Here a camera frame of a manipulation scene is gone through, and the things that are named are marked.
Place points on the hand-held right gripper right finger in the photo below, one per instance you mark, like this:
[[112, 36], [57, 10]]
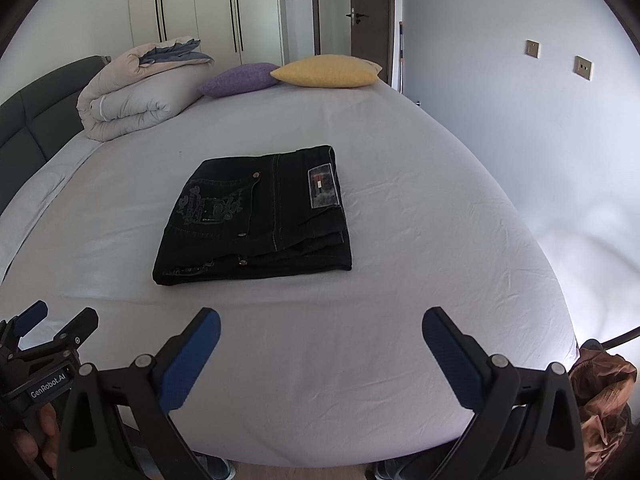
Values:
[[450, 360]]

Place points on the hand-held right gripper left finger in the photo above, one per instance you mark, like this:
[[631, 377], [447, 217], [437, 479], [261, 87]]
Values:
[[192, 360]]

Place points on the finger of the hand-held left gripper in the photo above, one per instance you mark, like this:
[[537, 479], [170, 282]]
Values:
[[75, 332], [32, 314]]

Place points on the black denim pants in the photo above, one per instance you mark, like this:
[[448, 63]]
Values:
[[280, 210]]

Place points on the person's left hand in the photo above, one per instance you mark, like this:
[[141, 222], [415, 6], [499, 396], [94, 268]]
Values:
[[45, 435]]

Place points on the bed with white sheet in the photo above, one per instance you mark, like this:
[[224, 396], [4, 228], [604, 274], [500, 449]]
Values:
[[400, 260]]

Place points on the brown cloth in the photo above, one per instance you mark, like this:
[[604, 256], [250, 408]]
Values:
[[600, 390]]

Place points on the grey padded headboard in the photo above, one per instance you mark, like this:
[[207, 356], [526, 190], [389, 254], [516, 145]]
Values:
[[35, 110]]

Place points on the folded beige duvet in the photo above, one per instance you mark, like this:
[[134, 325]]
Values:
[[130, 95]]

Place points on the purple pillow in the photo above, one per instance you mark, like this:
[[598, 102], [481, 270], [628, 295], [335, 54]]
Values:
[[240, 80]]

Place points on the yellow pillow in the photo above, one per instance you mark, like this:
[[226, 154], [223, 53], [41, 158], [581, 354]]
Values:
[[325, 71]]

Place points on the white wardrobe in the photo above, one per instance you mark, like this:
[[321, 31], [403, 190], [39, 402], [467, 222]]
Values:
[[200, 0]]

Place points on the wall switch plate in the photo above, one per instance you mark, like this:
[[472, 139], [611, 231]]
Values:
[[532, 48], [583, 67]]

